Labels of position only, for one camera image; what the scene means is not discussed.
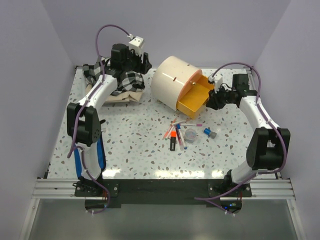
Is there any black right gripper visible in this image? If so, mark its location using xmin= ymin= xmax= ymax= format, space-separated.
xmin=206 ymin=84 xmax=235 ymax=111

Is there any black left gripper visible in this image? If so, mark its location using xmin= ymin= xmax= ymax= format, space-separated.
xmin=122 ymin=46 xmax=152 ymax=75

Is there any yellow drawer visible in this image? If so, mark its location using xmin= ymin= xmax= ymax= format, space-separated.
xmin=176 ymin=75 xmax=214 ymax=119

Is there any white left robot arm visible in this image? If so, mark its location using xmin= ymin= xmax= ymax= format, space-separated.
xmin=66 ymin=37 xmax=152 ymax=196

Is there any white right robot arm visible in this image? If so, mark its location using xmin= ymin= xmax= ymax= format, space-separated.
xmin=206 ymin=74 xmax=291 ymax=197

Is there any black white checkered cloth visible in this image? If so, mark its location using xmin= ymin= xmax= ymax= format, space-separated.
xmin=82 ymin=57 xmax=145 ymax=96

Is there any round beige drawer organizer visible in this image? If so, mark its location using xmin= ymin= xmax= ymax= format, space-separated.
xmin=150 ymin=56 xmax=203 ymax=110

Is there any beige folded cloth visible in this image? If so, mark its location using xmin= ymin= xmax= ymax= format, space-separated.
xmin=81 ymin=83 xmax=144 ymax=106

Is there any white marker pink band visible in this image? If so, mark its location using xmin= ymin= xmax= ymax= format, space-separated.
xmin=170 ymin=118 xmax=191 ymax=126

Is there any clear round pin box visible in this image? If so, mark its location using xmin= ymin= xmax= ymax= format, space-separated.
xmin=184 ymin=128 xmax=197 ymax=143

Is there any blue capped white marker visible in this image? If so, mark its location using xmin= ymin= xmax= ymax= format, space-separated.
xmin=176 ymin=123 xmax=187 ymax=150

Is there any orange black highlighter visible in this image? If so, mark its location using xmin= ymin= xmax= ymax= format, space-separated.
xmin=170 ymin=131 xmax=177 ymax=152

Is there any orange capped marker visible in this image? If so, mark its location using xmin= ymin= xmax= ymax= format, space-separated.
xmin=162 ymin=125 xmax=173 ymax=140

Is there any blue cloth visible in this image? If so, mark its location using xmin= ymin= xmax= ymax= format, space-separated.
xmin=73 ymin=138 xmax=106 ymax=180

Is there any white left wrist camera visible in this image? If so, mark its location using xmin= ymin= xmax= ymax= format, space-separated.
xmin=128 ymin=36 xmax=145 ymax=56

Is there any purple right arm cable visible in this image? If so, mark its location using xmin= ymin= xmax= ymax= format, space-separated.
xmin=194 ymin=62 xmax=287 ymax=213

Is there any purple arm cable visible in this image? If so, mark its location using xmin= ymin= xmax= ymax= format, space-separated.
xmin=194 ymin=62 xmax=287 ymax=213
xmin=67 ymin=24 xmax=133 ymax=215

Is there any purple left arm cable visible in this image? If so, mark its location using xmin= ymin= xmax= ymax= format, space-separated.
xmin=67 ymin=24 xmax=133 ymax=215

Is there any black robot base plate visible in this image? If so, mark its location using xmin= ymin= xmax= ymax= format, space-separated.
xmin=74 ymin=178 xmax=252 ymax=211

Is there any aluminium frame rail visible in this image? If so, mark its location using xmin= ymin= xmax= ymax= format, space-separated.
xmin=18 ymin=177 xmax=81 ymax=240

